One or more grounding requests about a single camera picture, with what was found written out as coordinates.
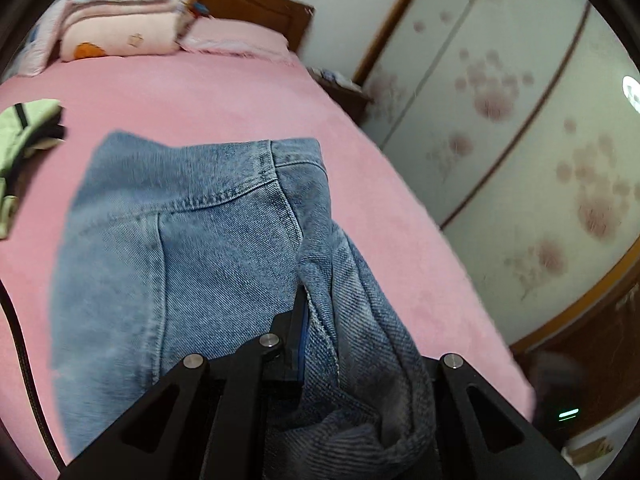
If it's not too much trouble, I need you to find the pink pillow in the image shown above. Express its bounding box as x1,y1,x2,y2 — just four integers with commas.
179,16,297,65

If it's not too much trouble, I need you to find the wooden headboard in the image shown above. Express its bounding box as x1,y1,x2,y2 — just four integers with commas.
192,0,315,55

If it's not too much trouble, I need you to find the dark wooden nightstand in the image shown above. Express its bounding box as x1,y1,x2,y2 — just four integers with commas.
307,66,374,128

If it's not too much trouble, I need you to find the blue denim jacket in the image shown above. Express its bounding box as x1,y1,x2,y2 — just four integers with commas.
49,131,437,480

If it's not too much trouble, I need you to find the black cable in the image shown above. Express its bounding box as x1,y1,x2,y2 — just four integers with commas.
0,280,63,473

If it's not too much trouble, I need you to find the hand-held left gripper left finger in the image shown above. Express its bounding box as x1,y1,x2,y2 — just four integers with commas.
65,286,310,480

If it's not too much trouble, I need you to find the green and black garment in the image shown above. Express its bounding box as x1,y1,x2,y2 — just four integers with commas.
0,99,67,240

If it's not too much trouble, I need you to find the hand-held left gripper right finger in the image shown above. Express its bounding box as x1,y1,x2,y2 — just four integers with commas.
421,353,582,480

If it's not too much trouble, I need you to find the stack of folded blankets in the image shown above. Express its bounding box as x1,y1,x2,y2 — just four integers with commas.
22,0,207,77

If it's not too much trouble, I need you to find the floral sliding-door wardrobe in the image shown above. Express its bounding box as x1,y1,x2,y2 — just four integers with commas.
300,0,640,356

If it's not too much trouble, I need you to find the pink bed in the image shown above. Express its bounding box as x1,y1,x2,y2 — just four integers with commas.
0,35,537,476

